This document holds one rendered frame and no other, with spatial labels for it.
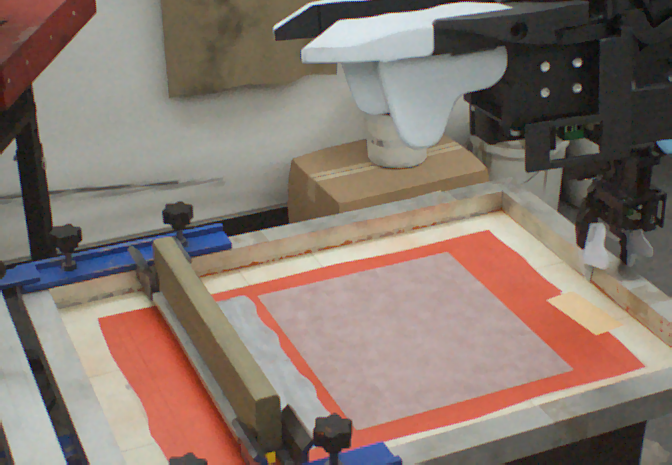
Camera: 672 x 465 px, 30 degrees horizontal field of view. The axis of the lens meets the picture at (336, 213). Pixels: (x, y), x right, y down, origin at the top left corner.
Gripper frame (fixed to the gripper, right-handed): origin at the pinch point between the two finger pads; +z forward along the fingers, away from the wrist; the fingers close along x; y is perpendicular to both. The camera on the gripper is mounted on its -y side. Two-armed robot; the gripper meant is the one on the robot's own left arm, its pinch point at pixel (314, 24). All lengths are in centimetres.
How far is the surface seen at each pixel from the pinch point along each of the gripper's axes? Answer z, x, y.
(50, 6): 2, 199, 31
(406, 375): -30, 81, 62
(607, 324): -59, 84, 61
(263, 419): -9, 66, 56
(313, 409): -17, 77, 62
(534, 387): -44, 74, 63
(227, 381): -6, 76, 55
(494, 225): -56, 115, 57
